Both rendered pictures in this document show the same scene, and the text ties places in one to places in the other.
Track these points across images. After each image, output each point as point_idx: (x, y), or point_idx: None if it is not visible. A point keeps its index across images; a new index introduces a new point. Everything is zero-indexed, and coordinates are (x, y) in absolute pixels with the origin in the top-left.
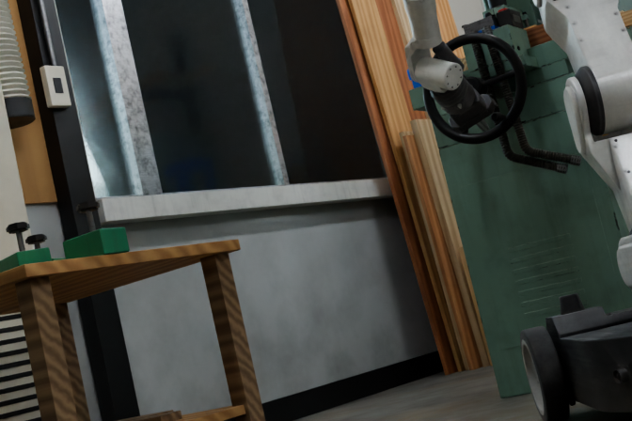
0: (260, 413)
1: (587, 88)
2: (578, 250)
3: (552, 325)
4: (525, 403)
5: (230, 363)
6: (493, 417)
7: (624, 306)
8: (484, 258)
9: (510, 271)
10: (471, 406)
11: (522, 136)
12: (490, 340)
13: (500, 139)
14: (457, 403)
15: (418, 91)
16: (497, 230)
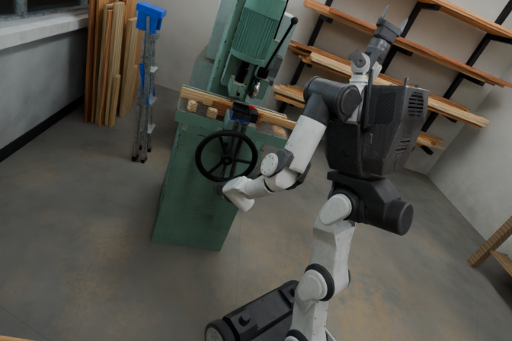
0: None
1: (328, 293)
2: (218, 210)
3: (236, 333)
4: (173, 274)
5: None
6: (167, 303)
7: (222, 231)
8: (174, 196)
9: (183, 205)
10: (138, 249)
11: None
12: (158, 223)
13: (221, 176)
14: (124, 228)
15: (183, 113)
16: (187, 189)
